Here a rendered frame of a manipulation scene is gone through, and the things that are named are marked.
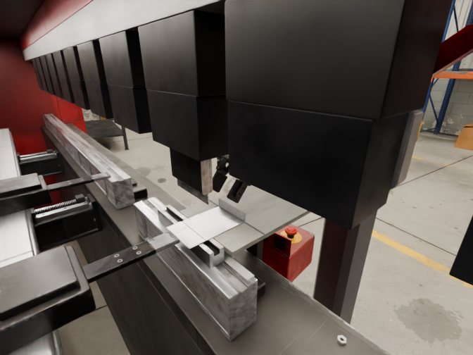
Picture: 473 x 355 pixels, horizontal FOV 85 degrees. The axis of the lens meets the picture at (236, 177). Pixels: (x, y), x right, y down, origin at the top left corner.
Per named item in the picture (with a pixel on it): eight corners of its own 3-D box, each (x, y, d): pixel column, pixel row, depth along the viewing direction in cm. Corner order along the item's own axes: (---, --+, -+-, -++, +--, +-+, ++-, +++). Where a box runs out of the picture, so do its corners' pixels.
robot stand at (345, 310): (324, 310, 149) (355, 141, 111) (352, 336, 135) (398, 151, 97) (302, 326, 140) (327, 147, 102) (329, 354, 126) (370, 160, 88)
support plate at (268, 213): (319, 207, 60) (320, 203, 59) (232, 256, 44) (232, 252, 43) (263, 183, 72) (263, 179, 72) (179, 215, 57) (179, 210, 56)
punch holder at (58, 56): (98, 101, 94) (89, 51, 88) (72, 103, 89) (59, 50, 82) (88, 98, 104) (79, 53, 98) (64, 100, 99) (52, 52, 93)
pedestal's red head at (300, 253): (311, 263, 90) (317, 218, 84) (286, 289, 80) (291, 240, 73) (265, 239, 103) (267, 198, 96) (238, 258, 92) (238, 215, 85)
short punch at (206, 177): (213, 203, 43) (210, 147, 39) (203, 206, 42) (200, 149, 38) (182, 184, 50) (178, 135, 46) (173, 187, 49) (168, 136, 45)
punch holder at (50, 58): (85, 97, 108) (76, 53, 102) (61, 98, 103) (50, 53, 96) (77, 95, 118) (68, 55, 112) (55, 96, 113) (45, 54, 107)
